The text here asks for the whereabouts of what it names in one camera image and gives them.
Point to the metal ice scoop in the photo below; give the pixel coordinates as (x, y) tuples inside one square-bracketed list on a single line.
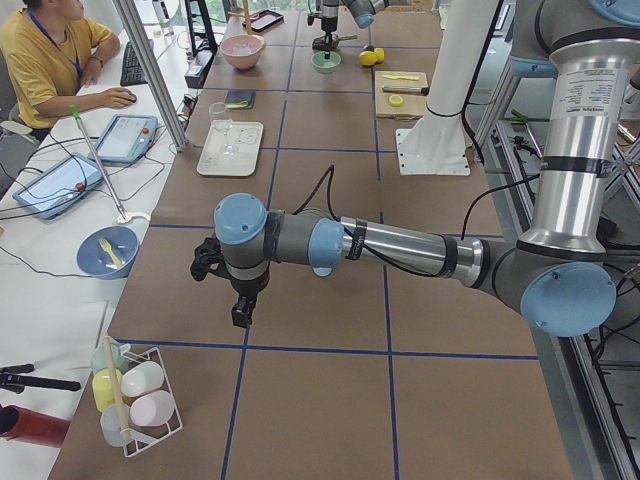
[(345, 40)]

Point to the yellow lemon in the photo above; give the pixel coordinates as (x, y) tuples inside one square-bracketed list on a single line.
[(368, 58), (380, 55)]

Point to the blue bowl with fork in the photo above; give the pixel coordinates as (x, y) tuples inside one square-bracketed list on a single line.
[(108, 253)]

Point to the yellow plastic knife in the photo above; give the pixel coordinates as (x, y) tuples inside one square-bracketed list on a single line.
[(401, 77)]

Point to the metal stick green tip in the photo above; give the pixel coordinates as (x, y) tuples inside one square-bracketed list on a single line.
[(124, 216)]

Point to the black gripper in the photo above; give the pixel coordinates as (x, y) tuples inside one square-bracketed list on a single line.
[(327, 26), (248, 286)]

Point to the near blue teach pendant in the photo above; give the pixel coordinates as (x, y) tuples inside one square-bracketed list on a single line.
[(59, 187)]

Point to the aluminium frame post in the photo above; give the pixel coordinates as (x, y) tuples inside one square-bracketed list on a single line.
[(135, 30)]

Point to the dark serving tray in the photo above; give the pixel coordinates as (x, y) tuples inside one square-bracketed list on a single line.
[(264, 20)]

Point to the lemon half slice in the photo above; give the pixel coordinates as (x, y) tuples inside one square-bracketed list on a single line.
[(395, 100)]

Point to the white plastic cup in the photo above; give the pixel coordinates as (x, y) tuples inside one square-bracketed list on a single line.
[(141, 379)]

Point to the yellow plastic cup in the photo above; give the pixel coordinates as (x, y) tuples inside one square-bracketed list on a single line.
[(102, 390)]

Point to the person in yellow shirt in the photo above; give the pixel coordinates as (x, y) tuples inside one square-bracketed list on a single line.
[(52, 50)]

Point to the wooden cutting board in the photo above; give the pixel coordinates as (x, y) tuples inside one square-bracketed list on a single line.
[(414, 106)]

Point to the white wire cup rack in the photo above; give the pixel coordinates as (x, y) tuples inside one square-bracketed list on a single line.
[(120, 359)]

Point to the grey folded cloth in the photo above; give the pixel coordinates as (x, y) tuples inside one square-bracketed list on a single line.
[(240, 99)]

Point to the pink bowl with ice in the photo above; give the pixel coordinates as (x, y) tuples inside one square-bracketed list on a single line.
[(243, 51)]

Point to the cream bear tray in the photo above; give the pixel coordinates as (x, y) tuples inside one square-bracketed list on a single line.
[(246, 137)]

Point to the light blue plastic cup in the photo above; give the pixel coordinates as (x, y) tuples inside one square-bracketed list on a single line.
[(322, 271)]

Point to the blue teach pendant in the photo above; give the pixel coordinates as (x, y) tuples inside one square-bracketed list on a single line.
[(59, 187), (126, 138)]

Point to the clear wine glass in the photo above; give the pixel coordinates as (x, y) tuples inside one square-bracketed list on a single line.
[(220, 118)]

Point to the clear plastic cup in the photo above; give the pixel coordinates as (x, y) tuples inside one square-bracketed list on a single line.
[(111, 427)]

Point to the black tripod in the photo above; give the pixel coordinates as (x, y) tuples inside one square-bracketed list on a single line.
[(16, 379)]

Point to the pink plastic cup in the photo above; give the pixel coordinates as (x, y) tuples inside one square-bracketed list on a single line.
[(153, 409)]

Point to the black power strip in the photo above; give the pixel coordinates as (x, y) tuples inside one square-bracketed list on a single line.
[(198, 70)]

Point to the black keyboard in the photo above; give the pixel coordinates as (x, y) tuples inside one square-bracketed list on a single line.
[(131, 72)]

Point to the red cylinder bottle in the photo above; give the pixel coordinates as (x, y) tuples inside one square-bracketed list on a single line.
[(28, 426)]

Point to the far blue teach pendant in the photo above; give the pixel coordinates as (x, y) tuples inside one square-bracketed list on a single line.
[(126, 138)]

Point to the mint green bowl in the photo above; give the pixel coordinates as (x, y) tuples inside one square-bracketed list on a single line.
[(323, 66)]

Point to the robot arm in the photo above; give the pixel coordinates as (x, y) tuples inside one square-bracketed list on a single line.
[(553, 276), (327, 12)]

